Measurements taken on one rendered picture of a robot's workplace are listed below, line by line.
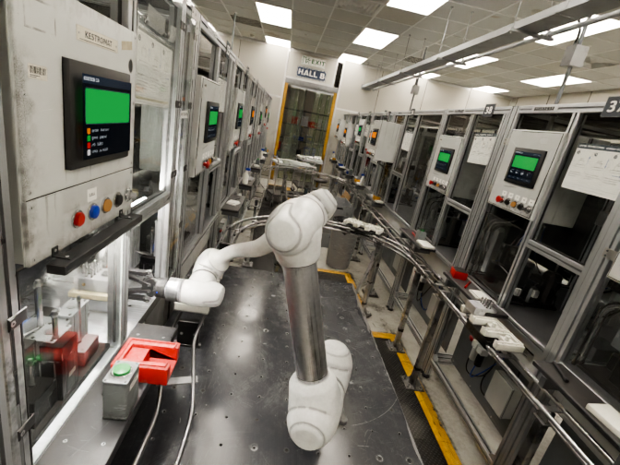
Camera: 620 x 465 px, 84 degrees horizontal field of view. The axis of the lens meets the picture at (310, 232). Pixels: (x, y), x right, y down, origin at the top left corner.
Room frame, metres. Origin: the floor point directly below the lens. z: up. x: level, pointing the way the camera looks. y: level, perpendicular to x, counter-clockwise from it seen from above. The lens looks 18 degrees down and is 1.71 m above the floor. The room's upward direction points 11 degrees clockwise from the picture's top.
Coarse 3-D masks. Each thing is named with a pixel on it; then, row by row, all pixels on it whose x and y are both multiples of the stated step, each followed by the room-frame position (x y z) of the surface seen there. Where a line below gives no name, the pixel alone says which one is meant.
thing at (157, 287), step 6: (150, 282) 1.14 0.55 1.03; (156, 282) 1.13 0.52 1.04; (162, 282) 1.14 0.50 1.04; (144, 288) 1.13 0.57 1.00; (150, 288) 1.14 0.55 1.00; (156, 288) 1.12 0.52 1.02; (162, 288) 1.12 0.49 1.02; (150, 294) 1.14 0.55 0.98; (156, 294) 1.12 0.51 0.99; (162, 294) 1.12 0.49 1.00
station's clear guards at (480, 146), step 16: (448, 128) 3.18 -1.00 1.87; (464, 128) 2.91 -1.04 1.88; (480, 128) 2.68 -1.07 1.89; (496, 128) 2.48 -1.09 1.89; (480, 144) 2.60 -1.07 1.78; (464, 160) 2.76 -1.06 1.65; (480, 160) 2.54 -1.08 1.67; (464, 176) 2.68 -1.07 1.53; (480, 176) 2.48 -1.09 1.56; (432, 192) 3.13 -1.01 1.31; (464, 192) 2.61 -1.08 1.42; (432, 208) 3.04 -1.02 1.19; (432, 224) 2.95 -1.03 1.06
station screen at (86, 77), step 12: (84, 84) 0.67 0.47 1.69; (96, 84) 0.71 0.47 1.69; (108, 84) 0.76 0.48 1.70; (120, 84) 0.81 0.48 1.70; (84, 96) 0.67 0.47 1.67; (84, 108) 0.67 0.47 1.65; (84, 120) 0.67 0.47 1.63; (84, 132) 0.67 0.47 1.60; (96, 132) 0.71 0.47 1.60; (108, 132) 0.76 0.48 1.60; (120, 132) 0.82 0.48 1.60; (84, 144) 0.66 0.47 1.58; (96, 144) 0.71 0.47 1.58; (108, 144) 0.76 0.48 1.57; (120, 144) 0.82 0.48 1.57; (84, 156) 0.66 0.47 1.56; (96, 156) 0.71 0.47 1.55
